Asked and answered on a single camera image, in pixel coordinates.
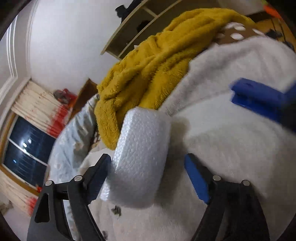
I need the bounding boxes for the right cream red curtain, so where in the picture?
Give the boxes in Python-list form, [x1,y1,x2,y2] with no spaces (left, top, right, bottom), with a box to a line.
[11,81,72,138]

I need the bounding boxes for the window with wooden frame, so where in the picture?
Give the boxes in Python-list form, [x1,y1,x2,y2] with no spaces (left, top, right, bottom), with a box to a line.
[1,111,56,195]

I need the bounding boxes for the polka dot brown sheet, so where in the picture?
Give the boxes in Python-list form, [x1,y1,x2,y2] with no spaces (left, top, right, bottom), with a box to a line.
[214,22,266,45]

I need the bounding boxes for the light blue floral quilt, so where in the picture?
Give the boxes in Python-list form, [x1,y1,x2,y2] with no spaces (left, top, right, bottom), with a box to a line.
[49,94,99,183]

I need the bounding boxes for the mustard yellow blanket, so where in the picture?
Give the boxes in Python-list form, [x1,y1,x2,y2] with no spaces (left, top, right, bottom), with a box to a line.
[94,8,255,150]

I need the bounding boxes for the white foam block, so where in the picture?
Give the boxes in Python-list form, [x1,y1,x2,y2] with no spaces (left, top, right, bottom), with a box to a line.
[100,108,171,208]

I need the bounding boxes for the cream red curtain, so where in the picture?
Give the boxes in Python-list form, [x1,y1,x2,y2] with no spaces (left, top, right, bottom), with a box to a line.
[1,171,38,216]
[11,81,72,138]

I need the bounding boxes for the wooden shelf unit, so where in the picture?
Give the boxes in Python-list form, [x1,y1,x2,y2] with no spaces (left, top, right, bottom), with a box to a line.
[101,0,220,60]

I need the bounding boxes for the left cream red curtain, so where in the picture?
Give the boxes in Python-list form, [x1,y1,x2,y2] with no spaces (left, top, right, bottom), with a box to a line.
[1,171,38,216]

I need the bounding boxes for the red electric fan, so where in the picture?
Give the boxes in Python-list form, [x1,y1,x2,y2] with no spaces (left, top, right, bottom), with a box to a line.
[53,88,77,105]

